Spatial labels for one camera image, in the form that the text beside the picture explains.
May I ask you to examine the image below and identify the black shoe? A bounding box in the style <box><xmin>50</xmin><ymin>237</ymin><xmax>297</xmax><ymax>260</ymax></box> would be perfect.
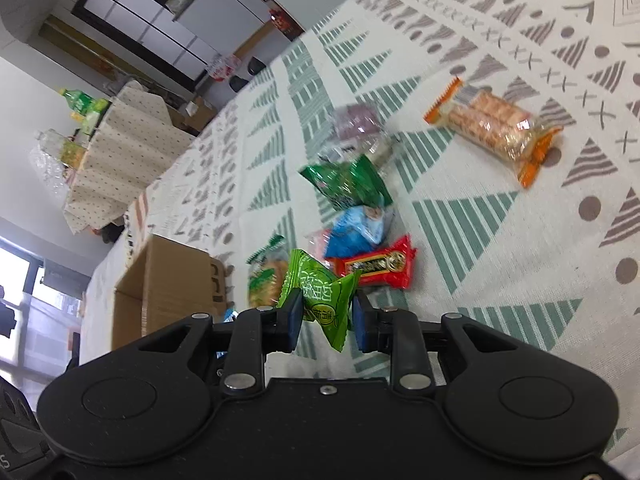
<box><xmin>229</xmin><ymin>76</ymin><xmax>248</xmax><ymax>93</ymax></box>
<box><xmin>246</xmin><ymin>56</ymin><xmax>266</xmax><ymax>76</ymax></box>

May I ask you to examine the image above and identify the red snack bar wrapper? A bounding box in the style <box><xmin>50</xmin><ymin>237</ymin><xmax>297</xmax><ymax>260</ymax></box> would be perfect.
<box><xmin>328</xmin><ymin>234</ymin><xmax>416</xmax><ymax>289</ymax></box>

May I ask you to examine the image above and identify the red white plastic bag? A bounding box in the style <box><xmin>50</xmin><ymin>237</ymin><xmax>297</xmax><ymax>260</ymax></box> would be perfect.
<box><xmin>207</xmin><ymin>54</ymin><xmax>242</xmax><ymax>82</ymax></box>

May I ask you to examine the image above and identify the green cracker packet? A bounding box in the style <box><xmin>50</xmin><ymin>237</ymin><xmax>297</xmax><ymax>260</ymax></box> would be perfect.
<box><xmin>246</xmin><ymin>234</ymin><xmax>288</xmax><ymax>309</ymax></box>

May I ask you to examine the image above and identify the brown cardboard box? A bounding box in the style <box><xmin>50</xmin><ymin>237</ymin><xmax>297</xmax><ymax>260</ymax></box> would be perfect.
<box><xmin>111</xmin><ymin>235</ymin><xmax>228</xmax><ymax>350</ymax></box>

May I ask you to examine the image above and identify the table with dotted cloth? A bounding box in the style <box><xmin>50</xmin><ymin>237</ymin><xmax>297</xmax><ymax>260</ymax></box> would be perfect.
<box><xmin>63</xmin><ymin>81</ymin><xmax>194</xmax><ymax>234</ymax></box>

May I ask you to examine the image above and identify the dark green snack packet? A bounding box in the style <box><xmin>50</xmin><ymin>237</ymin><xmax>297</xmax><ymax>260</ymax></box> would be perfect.
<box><xmin>298</xmin><ymin>155</ymin><xmax>393</xmax><ymax>210</ymax></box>

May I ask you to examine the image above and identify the green soda bottle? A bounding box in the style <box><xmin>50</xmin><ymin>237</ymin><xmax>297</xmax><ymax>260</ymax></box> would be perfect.
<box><xmin>58</xmin><ymin>88</ymin><xmax>110</xmax><ymax>122</ymax></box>

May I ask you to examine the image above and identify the clear plastic bottle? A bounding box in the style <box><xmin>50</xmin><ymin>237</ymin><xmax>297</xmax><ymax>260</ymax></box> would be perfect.
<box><xmin>37</xmin><ymin>129</ymin><xmax>87</xmax><ymax>169</ymax></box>

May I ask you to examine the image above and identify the purple clear snack packet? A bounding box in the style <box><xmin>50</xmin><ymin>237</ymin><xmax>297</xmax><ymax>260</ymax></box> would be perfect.
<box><xmin>318</xmin><ymin>103</ymin><xmax>400</xmax><ymax>169</ymax></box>

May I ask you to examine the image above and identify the white cabinet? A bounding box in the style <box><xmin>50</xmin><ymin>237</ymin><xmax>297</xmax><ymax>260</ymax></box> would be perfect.
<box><xmin>71</xmin><ymin>0</ymin><xmax>306</xmax><ymax>92</ymax></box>

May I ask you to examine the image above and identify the blue snack packet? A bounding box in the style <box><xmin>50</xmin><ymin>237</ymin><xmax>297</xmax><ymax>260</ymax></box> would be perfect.
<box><xmin>324</xmin><ymin>206</ymin><xmax>395</xmax><ymax>259</ymax></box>

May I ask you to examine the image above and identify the light green candy packet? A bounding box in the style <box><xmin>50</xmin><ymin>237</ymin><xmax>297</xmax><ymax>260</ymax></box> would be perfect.
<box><xmin>277</xmin><ymin>248</ymin><xmax>361</xmax><ymax>352</ymax></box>

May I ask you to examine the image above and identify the orange wafer biscuit pack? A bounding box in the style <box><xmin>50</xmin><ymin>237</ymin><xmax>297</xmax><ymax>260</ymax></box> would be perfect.
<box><xmin>424</xmin><ymin>78</ymin><xmax>563</xmax><ymax>188</ymax></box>

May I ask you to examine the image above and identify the patterned bed cover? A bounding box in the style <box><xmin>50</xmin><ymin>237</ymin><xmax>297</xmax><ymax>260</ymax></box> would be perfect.
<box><xmin>80</xmin><ymin>0</ymin><xmax>639</xmax><ymax>479</ymax></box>

